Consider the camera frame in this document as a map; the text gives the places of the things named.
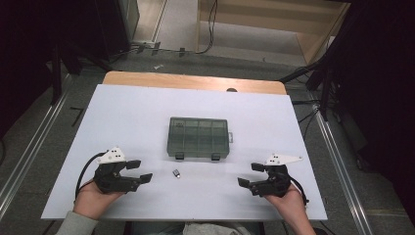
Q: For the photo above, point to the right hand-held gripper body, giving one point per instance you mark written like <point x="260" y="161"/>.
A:
<point x="277" y="182"/>

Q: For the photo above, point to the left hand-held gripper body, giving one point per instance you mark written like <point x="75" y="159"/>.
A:
<point x="109" y="181"/>

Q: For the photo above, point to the small grey plug adapter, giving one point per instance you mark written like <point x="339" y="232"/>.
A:
<point x="176" y="173"/>

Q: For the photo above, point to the smoky clear plastic organizer box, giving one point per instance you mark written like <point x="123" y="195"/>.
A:
<point x="197" y="137"/>

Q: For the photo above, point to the person's right hand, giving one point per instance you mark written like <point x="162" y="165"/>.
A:
<point x="288" y="205"/>

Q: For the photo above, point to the person's left hand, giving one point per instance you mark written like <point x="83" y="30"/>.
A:
<point x="91" y="202"/>

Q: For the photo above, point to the small white scrap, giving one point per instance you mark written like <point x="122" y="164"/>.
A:
<point x="158" y="67"/>

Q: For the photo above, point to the wooden table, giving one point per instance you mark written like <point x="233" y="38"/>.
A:
<point x="195" y="81"/>

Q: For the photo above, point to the black metal stand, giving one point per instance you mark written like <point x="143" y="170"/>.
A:
<point x="324" y="88"/>
<point x="56" y="75"/>

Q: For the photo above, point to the light wooden shelf unit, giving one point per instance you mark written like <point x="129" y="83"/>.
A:
<point x="313" y="42"/>

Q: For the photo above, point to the dark curtain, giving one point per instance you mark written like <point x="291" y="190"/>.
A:
<point x="39" y="32"/>
<point x="385" y="81"/>

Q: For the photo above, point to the metal floor rail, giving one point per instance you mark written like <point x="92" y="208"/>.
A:
<point x="342" y="176"/>
<point x="29" y="153"/>

